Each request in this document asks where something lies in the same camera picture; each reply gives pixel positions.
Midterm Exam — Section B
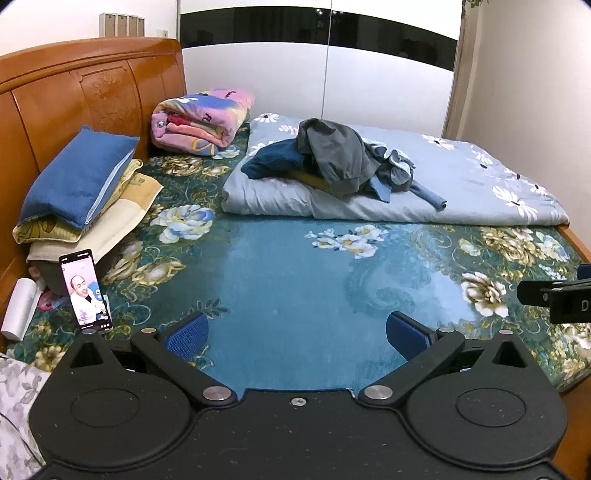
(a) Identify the grey floral cloth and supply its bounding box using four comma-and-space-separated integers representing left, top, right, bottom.
0, 353, 52, 480

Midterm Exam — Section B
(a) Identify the teal floral bed sheet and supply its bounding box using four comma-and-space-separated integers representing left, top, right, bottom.
0, 115, 591, 393

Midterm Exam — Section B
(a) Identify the black white sliding wardrobe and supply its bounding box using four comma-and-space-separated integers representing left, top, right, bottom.
178, 0, 467, 139

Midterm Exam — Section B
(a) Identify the beige curtain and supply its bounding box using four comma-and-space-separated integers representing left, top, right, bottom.
441, 0, 484, 139

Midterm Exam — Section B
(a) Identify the blue pillow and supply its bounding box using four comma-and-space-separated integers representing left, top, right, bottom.
18, 126, 140, 229

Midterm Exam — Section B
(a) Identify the smartphone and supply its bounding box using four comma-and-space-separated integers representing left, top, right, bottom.
59, 249, 114, 332

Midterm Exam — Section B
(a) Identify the dark pillow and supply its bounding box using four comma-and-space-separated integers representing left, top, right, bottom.
28, 257, 70, 296

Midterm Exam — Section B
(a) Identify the dark blue garment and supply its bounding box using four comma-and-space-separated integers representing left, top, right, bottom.
241, 138, 319, 181

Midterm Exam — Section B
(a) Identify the pink folded blanket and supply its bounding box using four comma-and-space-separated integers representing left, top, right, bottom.
151, 88, 256, 158

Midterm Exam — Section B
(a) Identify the white plastic roll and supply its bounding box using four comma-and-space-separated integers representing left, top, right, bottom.
1, 278, 43, 342

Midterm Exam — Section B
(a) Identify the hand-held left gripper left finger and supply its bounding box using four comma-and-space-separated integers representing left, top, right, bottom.
69, 311, 237, 408

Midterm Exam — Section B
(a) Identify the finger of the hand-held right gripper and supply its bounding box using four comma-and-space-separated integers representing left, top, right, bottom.
516, 278, 553, 306

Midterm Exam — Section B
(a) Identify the yellow cloth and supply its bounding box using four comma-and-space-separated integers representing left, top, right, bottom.
288, 168, 334, 193

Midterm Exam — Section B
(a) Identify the light blue garment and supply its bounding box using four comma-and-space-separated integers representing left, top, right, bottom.
369, 178, 448, 212

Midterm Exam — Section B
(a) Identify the cream pillow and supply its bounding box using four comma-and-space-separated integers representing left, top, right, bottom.
28, 173, 163, 265

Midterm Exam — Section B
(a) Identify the grey white garment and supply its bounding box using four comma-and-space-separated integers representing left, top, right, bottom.
367, 144, 415, 192

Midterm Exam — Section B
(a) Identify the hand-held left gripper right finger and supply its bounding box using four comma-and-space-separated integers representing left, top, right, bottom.
356, 311, 529, 408

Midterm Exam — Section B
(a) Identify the pink small item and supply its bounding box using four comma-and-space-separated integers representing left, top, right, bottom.
37, 291, 66, 311

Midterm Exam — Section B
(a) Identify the wooden headboard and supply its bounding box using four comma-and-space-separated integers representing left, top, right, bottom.
0, 38, 188, 344

